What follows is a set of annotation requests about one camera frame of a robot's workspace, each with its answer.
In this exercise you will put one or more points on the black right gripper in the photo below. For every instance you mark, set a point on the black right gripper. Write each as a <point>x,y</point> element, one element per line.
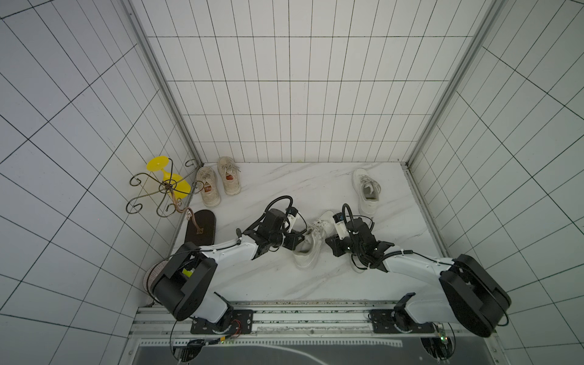
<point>336,244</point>

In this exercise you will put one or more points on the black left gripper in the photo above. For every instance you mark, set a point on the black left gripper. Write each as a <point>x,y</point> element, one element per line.
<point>293,242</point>

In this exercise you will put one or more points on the white leather sneaker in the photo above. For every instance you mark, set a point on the white leather sneaker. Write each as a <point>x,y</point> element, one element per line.
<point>368,192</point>
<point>307,252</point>

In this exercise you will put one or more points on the grey shoe insole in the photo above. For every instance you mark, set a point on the grey shoe insole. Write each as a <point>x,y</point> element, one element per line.
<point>356,267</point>

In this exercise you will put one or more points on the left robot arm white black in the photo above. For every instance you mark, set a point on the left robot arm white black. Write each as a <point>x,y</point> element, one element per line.
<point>182,283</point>

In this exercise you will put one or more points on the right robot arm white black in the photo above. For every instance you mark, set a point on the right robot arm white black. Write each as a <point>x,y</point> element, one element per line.
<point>458,290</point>

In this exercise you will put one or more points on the dark oval stand base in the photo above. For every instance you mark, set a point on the dark oval stand base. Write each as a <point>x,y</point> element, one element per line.
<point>201,226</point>

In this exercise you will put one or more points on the beige sneaker red label right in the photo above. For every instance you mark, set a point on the beige sneaker red label right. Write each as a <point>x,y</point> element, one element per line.
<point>230,175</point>

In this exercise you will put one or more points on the beige sneaker red label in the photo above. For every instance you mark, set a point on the beige sneaker red label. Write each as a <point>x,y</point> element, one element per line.
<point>207,183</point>
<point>230,175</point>

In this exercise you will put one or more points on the beige sneaker red label left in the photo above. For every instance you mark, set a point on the beige sneaker red label left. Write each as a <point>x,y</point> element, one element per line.
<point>207,183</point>

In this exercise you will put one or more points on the pink glass bowl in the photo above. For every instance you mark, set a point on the pink glass bowl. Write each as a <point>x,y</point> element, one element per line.
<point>151,274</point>

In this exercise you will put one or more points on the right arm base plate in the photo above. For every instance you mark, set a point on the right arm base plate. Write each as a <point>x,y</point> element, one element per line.
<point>387,321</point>

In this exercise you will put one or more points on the aluminium mounting rail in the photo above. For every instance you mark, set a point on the aluminium mounting rail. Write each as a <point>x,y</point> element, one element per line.
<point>273,320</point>

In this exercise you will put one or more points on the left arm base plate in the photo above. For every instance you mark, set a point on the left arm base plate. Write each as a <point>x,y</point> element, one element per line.
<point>233,322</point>

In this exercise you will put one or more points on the scrolled metal wire stand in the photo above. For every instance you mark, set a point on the scrolled metal wire stand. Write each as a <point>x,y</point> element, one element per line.
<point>167,205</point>

